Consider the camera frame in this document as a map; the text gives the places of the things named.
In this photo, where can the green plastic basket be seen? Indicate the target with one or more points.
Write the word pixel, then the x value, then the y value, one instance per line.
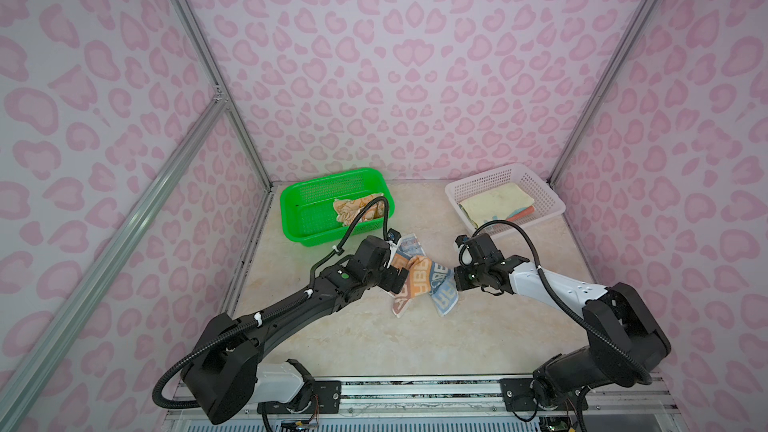
pixel 307 208

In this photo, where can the orange blue lettered towel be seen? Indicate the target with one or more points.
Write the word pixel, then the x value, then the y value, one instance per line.
pixel 426 278

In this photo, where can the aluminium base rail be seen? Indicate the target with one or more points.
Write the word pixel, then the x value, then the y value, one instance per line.
pixel 463 403

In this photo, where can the pale yellow teal towel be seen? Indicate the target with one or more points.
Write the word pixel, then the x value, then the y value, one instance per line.
pixel 496 204

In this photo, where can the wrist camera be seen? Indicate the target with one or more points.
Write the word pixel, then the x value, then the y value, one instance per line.
pixel 462 240
pixel 393 236

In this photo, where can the aluminium frame post left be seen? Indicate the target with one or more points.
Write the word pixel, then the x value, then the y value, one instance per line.
pixel 204 53

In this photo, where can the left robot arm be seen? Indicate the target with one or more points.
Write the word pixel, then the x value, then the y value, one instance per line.
pixel 224 372

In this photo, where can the peach patterned towel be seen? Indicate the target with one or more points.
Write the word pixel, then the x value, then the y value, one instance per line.
pixel 348 209

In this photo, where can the red brown bear towel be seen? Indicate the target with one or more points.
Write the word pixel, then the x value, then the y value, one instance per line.
pixel 522 214

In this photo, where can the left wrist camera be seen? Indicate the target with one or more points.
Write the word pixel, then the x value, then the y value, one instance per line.
pixel 393 236

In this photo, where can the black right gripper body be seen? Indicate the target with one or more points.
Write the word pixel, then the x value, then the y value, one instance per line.
pixel 468 277

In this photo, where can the aluminium frame post right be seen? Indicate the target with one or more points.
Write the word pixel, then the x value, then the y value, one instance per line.
pixel 628 40

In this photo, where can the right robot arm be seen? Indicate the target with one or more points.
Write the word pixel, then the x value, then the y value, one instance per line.
pixel 625 342

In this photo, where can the white plastic basket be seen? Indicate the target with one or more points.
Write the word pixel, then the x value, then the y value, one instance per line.
pixel 548 204

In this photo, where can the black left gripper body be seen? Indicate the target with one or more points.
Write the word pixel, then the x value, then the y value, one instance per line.
pixel 388 280

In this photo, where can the aluminium frame post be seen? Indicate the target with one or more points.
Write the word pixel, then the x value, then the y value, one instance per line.
pixel 628 40
pixel 204 53

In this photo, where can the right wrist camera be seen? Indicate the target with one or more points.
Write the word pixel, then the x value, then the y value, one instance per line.
pixel 462 240

